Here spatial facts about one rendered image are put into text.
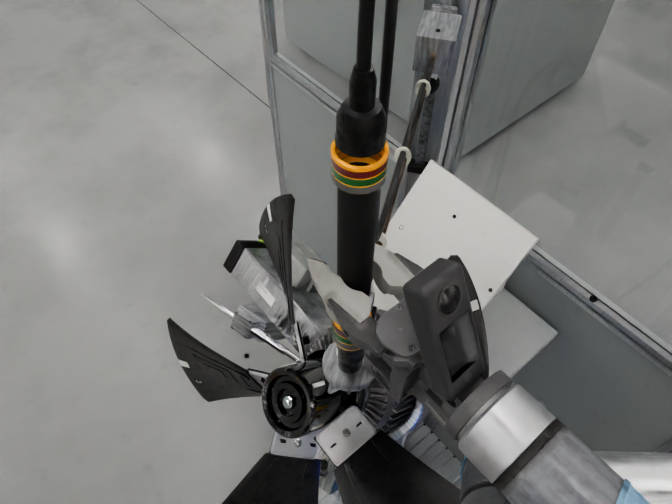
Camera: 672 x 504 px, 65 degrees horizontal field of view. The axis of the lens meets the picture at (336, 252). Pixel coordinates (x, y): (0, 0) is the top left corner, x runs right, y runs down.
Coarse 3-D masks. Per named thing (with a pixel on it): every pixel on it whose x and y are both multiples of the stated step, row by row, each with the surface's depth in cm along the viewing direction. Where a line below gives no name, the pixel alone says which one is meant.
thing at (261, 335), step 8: (216, 304) 119; (224, 312) 117; (232, 312) 116; (256, 328) 112; (256, 336) 111; (264, 336) 110; (272, 344) 108; (280, 344) 108; (280, 352) 107; (288, 352) 107; (296, 360) 105
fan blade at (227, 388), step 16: (176, 336) 108; (192, 336) 104; (176, 352) 112; (192, 352) 107; (208, 352) 103; (192, 368) 112; (208, 368) 107; (224, 368) 103; (240, 368) 99; (192, 384) 117; (208, 384) 113; (224, 384) 109; (240, 384) 105; (256, 384) 101; (208, 400) 118
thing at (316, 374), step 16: (320, 352) 98; (288, 368) 89; (304, 368) 89; (320, 368) 91; (272, 384) 91; (288, 384) 89; (304, 384) 86; (272, 400) 91; (304, 400) 87; (320, 400) 87; (336, 400) 90; (352, 400) 94; (272, 416) 91; (288, 416) 89; (304, 416) 87; (320, 416) 87; (336, 416) 91; (288, 432) 88; (304, 432) 86
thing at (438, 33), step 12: (432, 12) 97; (444, 12) 97; (456, 12) 97; (420, 24) 95; (432, 24) 95; (444, 24) 95; (456, 24) 95; (420, 36) 93; (432, 36) 92; (444, 36) 92; (456, 36) 92; (420, 48) 94; (432, 48) 94; (444, 48) 93; (420, 60) 96; (444, 60) 95; (432, 72) 97; (444, 72) 97
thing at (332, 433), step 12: (348, 408) 92; (336, 420) 90; (348, 420) 90; (360, 420) 91; (324, 432) 89; (336, 432) 89; (360, 432) 90; (372, 432) 90; (324, 444) 88; (336, 444) 88; (348, 444) 88; (360, 444) 88; (336, 456) 87; (348, 456) 87
